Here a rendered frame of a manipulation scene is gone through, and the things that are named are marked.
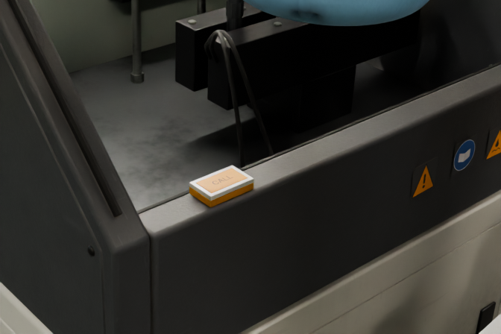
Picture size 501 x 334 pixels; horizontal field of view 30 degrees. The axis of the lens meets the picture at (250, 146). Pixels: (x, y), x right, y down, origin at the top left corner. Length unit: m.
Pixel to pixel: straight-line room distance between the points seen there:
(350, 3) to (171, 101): 0.98
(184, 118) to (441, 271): 0.38
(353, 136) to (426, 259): 0.24
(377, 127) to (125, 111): 0.40
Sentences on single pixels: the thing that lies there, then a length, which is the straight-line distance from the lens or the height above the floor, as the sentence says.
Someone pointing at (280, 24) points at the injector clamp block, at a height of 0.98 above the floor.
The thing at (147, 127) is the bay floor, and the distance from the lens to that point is 1.19.
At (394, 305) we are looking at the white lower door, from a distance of 1.12.
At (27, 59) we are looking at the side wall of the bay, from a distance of 0.80.
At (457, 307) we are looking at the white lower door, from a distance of 1.25.
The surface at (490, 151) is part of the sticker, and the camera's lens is 1.13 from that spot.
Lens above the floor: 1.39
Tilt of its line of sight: 29 degrees down
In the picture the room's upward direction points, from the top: 3 degrees clockwise
